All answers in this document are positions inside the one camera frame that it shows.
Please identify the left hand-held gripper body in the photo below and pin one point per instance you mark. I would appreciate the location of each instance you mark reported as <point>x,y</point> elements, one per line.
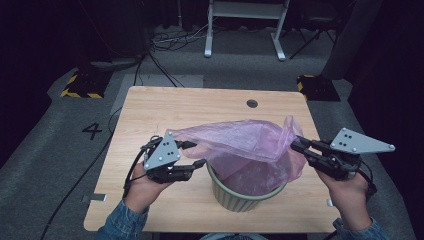
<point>163,153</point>

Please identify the person's left hand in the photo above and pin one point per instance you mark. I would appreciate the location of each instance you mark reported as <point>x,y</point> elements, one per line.
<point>141,191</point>

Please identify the person's lap in jeans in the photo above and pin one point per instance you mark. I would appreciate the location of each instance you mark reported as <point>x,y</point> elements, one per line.
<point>233,237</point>

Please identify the pink plastic bag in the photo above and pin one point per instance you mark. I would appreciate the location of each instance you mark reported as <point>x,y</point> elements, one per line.
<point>243,146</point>

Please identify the person's right hand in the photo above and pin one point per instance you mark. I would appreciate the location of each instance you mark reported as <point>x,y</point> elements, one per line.
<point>351,200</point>

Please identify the grey tape strip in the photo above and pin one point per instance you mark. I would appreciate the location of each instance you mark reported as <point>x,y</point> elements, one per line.
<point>95,198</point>

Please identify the black tripod legs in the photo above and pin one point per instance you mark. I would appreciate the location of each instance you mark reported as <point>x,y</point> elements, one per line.
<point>311,40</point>

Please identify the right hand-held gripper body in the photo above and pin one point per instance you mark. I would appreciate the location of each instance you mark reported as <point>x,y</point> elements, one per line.
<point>353,143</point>

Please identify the white metal stand frame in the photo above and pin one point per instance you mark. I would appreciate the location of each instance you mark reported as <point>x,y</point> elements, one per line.
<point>279,46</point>

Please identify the yellow black striped stand base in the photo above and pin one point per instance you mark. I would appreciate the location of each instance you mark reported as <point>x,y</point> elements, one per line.
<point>318,88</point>
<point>85,85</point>

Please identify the green plastic bin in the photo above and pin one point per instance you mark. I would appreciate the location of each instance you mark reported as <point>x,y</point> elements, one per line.
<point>233,201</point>

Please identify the grey slanted column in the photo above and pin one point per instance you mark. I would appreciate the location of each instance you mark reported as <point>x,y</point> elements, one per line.
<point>350,40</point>

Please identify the white tape piece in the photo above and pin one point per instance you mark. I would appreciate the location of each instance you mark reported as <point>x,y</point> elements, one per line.
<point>330,202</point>

